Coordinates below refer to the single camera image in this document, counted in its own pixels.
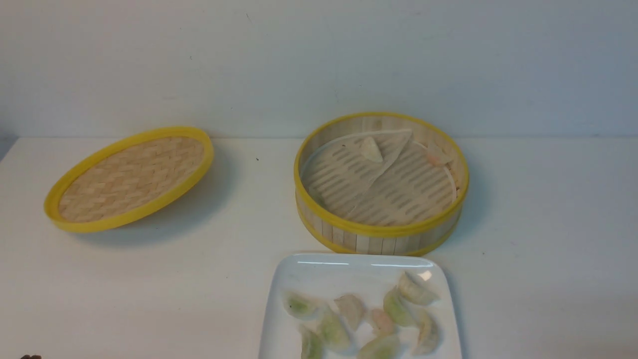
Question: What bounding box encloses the white steamed dumpling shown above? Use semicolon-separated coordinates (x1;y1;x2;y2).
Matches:
359;136;384;164

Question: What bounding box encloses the pinkish dumpling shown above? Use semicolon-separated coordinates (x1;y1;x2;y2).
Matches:
425;144;454;167

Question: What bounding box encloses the white square plate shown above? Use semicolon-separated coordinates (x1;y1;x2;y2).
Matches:
258;254;463;359

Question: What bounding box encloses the yellow rimmed bamboo steamer basket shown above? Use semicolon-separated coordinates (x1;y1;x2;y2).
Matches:
294;112;470;256

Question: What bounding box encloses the white steamer liner sheet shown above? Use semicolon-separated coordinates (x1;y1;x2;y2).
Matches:
300;129;458;226

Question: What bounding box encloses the green dumpling far left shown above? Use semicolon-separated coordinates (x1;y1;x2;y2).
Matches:
282;291;325;321

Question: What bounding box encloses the green dumpling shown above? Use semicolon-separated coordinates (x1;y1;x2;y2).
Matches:
357;335;401;359
317;306;351;353
299;325;324;359
282;291;325;321
383;286;417;327

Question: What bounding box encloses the pale pink dumpling centre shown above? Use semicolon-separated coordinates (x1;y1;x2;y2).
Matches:
333;294;366;332

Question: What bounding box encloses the pale dumpling top right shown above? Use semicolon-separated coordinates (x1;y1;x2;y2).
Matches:
397;271;440;306

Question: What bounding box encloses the green dumpling upper right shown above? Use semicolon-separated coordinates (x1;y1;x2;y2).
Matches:
383;286;417;327

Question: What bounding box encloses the green dumpling lower centre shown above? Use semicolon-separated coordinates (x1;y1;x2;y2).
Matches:
317;306;351;353

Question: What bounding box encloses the pink shrimp dumpling centre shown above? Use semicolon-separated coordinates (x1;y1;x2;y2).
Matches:
367;308;396;337

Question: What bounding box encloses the green dumpling bottom left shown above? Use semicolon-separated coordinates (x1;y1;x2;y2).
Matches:
299;325;324;359

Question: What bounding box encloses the green dumpling bottom centre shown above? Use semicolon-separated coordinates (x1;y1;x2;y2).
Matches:
357;335;401;359

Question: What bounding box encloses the pale dumpling right edge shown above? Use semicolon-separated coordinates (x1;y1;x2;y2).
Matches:
412;309;440;356

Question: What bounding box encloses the yellow rimmed woven steamer lid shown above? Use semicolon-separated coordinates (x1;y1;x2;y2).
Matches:
43;127;214;233

